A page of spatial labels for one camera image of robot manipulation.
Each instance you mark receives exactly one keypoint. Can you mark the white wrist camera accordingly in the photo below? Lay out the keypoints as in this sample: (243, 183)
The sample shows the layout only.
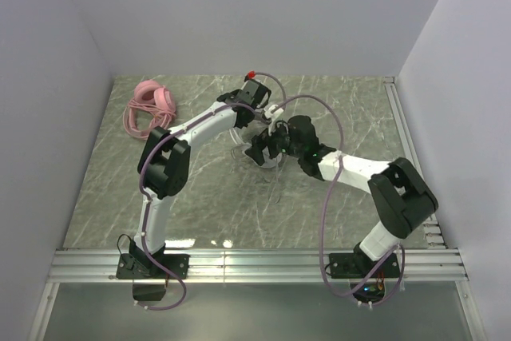
(271, 114)
(250, 75)

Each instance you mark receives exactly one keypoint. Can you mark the pink headphones with cable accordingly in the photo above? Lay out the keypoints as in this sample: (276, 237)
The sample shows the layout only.
(152, 98)

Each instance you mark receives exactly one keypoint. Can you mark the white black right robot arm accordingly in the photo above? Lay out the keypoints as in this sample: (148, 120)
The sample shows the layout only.
(402, 198)

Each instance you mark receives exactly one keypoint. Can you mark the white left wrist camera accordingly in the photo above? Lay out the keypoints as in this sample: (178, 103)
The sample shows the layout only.
(250, 75)

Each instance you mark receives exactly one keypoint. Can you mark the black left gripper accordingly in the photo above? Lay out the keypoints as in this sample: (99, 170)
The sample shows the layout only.
(259, 115)

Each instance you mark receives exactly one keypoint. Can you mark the white headphones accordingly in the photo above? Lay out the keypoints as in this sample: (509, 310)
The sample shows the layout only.
(257, 149)

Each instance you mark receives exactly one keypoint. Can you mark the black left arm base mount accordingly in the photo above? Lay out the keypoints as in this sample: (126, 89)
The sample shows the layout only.
(149, 280)

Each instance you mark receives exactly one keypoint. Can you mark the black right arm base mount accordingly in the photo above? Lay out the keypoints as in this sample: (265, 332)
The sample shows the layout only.
(370, 282)

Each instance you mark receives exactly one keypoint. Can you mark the aluminium front rail frame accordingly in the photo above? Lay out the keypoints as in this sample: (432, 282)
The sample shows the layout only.
(250, 295)

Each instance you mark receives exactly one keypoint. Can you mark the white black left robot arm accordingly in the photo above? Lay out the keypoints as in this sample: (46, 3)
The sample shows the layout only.
(165, 162)

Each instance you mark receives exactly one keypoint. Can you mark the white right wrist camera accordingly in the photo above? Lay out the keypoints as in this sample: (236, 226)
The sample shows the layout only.
(271, 114)

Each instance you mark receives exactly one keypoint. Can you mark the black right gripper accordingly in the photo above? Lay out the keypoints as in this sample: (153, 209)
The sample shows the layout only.
(270, 144)

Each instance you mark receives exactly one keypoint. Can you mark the aluminium right side rail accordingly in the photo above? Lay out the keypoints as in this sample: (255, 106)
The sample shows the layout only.
(400, 120)

